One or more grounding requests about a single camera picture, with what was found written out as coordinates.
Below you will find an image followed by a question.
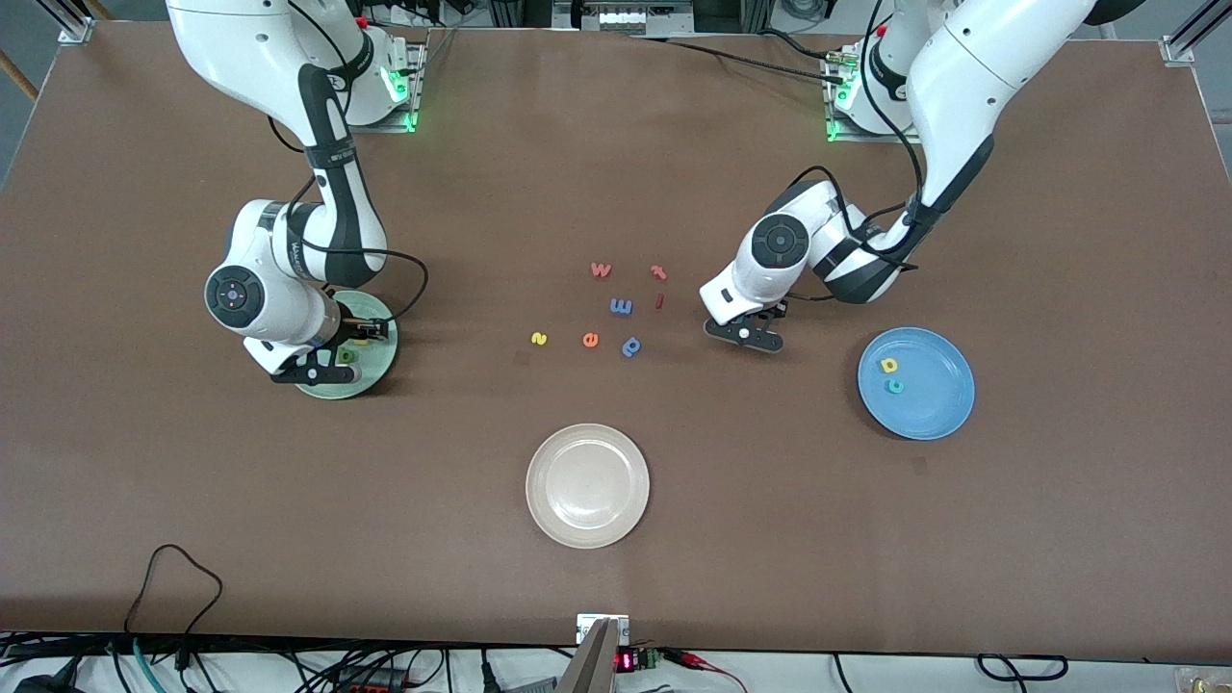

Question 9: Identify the grey electronics box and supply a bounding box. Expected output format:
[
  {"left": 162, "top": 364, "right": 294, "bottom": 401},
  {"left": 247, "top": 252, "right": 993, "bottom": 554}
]
[{"left": 552, "top": 0, "right": 696, "bottom": 39}]

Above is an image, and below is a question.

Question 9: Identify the aluminium frame post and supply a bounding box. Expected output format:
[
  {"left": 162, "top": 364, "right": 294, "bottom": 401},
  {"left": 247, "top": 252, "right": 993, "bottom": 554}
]
[
  {"left": 1160, "top": 0, "right": 1232, "bottom": 66},
  {"left": 56, "top": 0, "right": 95, "bottom": 45}
]

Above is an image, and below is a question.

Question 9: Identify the pale green plate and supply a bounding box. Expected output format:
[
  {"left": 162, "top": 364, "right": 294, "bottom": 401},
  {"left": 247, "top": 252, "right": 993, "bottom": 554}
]
[{"left": 294, "top": 289, "right": 398, "bottom": 400}]

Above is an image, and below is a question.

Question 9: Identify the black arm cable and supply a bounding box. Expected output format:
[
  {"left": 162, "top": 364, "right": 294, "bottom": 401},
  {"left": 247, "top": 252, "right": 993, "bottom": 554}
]
[
  {"left": 784, "top": 0, "right": 930, "bottom": 280},
  {"left": 269, "top": 115, "right": 430, "bottom": 323}
]

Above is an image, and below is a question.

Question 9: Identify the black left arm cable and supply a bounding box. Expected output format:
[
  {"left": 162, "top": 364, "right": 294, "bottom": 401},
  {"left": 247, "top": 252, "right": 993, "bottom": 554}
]
[{"left": 784, "top": 0, "right": 930, "bottom": 280}]

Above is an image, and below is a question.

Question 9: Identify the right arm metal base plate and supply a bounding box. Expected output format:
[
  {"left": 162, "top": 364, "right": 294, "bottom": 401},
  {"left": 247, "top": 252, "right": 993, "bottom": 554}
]
[{"left": 371, "top": 24, "right": 430, "bottom": 132}]

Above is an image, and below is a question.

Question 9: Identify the white camera bracket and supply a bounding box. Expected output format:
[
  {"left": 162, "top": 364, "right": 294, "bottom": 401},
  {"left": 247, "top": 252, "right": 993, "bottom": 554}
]
[{"left": 576, "top": 613, "right": 630, "bottom": 646}]

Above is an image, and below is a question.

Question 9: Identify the grey metal bar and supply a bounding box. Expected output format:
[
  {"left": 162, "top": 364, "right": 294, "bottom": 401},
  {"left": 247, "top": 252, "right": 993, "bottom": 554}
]
[{"left": 556, "top": 618, "right": 621, "bottom": 693}]

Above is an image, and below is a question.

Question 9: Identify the long black table cable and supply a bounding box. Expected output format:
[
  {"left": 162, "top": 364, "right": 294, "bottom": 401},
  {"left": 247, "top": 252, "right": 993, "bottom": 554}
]
[{"left": 626, "top": 34, "right": 848, "bottom": 73}]

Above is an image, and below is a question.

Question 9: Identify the black cable loop on table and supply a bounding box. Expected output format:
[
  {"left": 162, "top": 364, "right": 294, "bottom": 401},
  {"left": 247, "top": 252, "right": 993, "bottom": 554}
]
[{"left": 123, "top": 544, "right": 224, "bottom": 665}]

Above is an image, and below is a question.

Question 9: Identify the black cable loop below table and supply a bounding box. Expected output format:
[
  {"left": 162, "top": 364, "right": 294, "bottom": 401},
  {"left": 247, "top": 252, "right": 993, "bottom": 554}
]
[{"left": 976, "top": 654, "right": 1069, "bottom": 682}]

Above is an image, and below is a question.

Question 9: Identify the blue plate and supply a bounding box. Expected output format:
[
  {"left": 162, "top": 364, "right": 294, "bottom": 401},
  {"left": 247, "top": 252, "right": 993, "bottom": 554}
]
[{"left": 857, "top": 327, "right": 976, "bottom": 442}]

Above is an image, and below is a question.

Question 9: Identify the cream white plate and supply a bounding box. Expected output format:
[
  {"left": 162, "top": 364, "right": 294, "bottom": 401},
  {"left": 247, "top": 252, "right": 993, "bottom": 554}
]
[{"left": 526, "top": 423, "right": 651, "bottom": 551}]

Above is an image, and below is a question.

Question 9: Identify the red wire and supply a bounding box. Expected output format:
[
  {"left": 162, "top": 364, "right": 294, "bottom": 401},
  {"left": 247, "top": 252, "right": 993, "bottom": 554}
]
[{"left": 664, "top": 647, "right": 750, "bottom": 693}]

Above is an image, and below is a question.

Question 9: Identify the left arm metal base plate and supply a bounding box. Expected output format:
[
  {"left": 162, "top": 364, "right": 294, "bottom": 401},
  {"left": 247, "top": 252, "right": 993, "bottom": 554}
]
[{"left": 823, "top": 43, "right": 925, "bottom": 144}]

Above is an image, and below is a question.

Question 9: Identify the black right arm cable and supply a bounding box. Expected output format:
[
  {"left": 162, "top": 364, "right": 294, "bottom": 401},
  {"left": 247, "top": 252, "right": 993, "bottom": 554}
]
[{"left": 269, "top": 115, "right": 430, "bottom": 323}]

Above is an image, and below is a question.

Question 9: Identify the wooden stick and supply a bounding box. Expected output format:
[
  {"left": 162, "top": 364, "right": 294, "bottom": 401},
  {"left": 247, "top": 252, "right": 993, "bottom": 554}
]
[{"left": 0, "top": 46, "right": 39, "bottom": 103}]

